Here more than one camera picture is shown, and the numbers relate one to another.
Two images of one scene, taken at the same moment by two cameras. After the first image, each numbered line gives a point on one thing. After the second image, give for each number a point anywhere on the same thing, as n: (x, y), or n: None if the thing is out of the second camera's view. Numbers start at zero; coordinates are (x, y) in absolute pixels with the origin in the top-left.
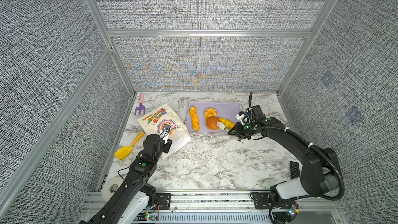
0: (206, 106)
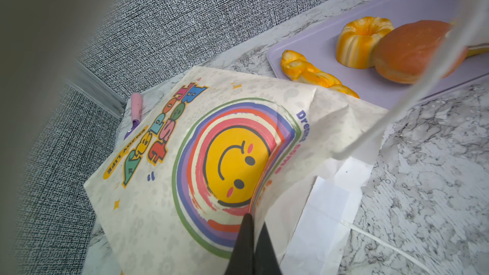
0: (465, 4)
